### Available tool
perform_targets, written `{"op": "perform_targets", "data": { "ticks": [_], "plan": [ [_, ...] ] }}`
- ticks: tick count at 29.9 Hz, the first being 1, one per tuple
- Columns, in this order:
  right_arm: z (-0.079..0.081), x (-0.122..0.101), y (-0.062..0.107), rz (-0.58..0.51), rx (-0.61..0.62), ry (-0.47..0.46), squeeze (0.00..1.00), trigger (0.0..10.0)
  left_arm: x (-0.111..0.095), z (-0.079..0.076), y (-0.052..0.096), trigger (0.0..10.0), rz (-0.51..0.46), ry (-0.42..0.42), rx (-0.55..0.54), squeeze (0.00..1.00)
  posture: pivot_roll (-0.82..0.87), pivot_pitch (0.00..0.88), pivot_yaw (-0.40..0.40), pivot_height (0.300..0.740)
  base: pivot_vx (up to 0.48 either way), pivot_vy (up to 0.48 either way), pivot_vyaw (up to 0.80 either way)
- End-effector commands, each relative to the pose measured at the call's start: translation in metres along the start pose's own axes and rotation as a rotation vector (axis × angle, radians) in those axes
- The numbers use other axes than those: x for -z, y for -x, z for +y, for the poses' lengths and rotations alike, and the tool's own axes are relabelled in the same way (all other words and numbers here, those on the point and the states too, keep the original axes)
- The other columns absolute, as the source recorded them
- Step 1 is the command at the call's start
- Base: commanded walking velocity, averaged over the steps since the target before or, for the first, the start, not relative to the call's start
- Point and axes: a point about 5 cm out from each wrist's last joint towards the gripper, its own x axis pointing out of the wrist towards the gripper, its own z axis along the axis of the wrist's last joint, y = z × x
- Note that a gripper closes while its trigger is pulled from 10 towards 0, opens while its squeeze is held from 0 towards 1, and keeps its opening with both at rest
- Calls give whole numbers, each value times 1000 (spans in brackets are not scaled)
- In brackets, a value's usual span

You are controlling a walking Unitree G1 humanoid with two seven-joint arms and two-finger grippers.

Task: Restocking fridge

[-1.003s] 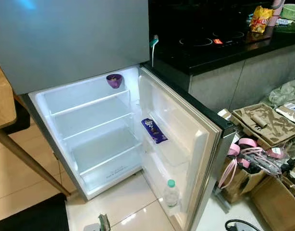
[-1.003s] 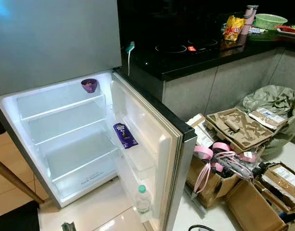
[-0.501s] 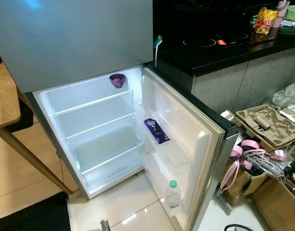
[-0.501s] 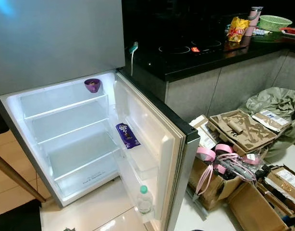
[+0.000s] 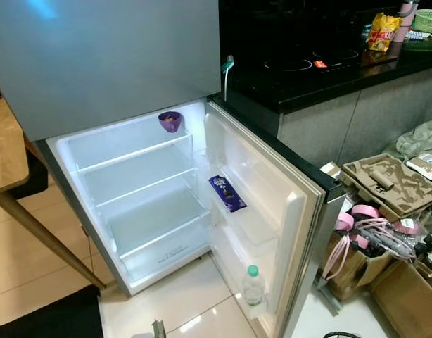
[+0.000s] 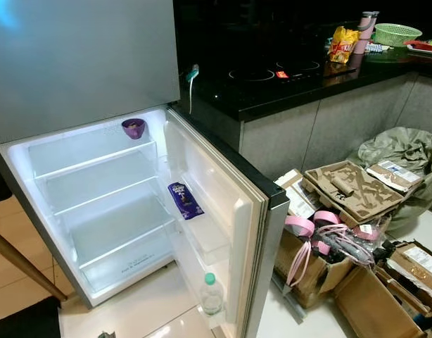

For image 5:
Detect silver fridge main door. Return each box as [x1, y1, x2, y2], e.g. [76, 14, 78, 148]
[203, 100, 347, 338]

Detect glass fridge shelf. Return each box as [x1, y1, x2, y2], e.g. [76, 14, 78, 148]
[82, 165, 206, 219]
[65, 132, 196, 175]

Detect white paper package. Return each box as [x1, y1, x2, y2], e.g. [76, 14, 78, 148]
[406, 153, 432, 185]

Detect grey green sack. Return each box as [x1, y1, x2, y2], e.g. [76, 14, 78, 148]
[393, 118, 432, 161]

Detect moulded pulp packing tray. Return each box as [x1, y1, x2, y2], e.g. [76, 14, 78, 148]
[339, 153, 432, 223]

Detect pink tape roll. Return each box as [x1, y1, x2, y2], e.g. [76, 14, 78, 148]
[334, 213, 355, 232]
[350, 204, 381, 220]

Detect small printed carton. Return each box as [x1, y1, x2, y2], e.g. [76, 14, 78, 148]
[320, 161, 343, 181]

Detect small cardboard box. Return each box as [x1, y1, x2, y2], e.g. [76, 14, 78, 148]
[323, 229, 386, 302]

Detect yellow snack bag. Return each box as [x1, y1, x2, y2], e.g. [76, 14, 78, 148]
[366, 12, 402, 53]

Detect green plastic basket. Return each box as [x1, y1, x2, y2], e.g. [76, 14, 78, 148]
[412, 8, 432, 35]

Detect black kitchen counter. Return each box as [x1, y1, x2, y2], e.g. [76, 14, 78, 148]
[218, 0, 432, 115]

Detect pink tumbler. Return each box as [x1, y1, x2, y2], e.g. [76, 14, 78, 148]
[395, 0, 420, 43]

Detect black induction cooktop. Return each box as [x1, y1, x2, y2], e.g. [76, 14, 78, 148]
[262, 44, 364, 75]

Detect purple chocolate bar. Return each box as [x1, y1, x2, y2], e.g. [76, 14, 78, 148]
[208, 175, 248, 213]

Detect green cap water bottle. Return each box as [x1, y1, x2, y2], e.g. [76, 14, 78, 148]
[242, 264, 267, 308]

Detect teal white brush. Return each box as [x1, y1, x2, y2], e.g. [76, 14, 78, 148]
[220, 55, 236, 94]

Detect small purple bowl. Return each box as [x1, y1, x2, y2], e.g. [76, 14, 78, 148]
[158, 111, 184, 134]

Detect silver freezer door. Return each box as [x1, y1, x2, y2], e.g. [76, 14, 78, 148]
[0, 0, 222, 142]

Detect black floor mat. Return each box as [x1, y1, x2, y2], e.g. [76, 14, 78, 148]
[0, 284, 106, 338]

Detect pink cable bundle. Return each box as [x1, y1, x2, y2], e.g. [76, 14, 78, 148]
[322, 215, 424, 282]

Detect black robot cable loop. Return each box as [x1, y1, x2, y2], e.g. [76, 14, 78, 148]
[324, 330, 362, 338]

